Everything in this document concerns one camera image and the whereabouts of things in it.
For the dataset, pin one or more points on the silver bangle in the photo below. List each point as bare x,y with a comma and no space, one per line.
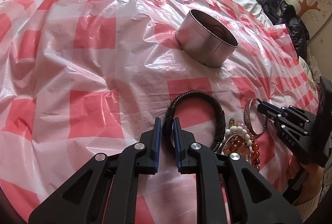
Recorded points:
246,115

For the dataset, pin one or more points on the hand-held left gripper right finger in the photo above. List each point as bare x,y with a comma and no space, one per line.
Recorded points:
177,143

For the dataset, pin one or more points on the wardrobe with tree decal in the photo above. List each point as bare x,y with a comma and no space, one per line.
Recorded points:
311,0

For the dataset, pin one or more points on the round metal tin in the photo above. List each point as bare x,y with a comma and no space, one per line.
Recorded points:
202,42

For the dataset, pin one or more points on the person's right hand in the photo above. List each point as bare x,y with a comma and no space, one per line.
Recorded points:
311,180

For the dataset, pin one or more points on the black plastic bag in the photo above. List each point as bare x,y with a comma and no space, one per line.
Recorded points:
295,26

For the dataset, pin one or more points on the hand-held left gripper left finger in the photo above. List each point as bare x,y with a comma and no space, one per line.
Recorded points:
157,141

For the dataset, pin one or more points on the red checked plastic sheet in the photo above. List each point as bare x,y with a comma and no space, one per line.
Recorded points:
77,58

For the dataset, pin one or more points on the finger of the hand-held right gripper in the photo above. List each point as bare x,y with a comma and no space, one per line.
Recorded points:
298,115
288,125

